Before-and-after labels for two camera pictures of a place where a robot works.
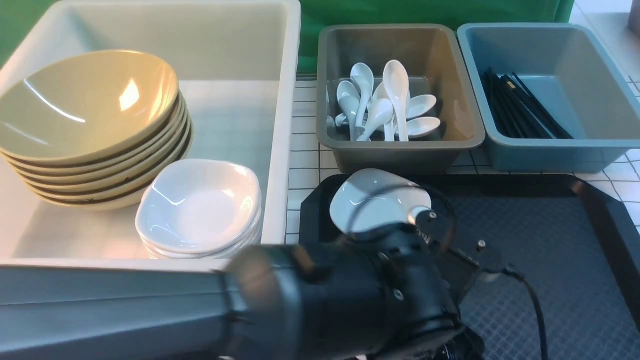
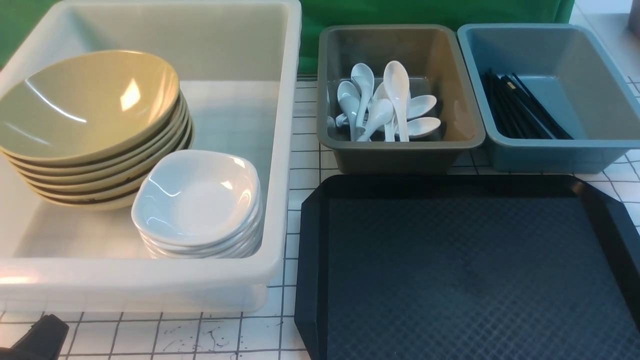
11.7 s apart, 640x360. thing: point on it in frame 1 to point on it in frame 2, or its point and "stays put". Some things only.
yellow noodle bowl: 82,105 stays put
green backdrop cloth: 19,18 stays put
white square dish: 366,199 to 195,197
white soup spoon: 396,79 stays put
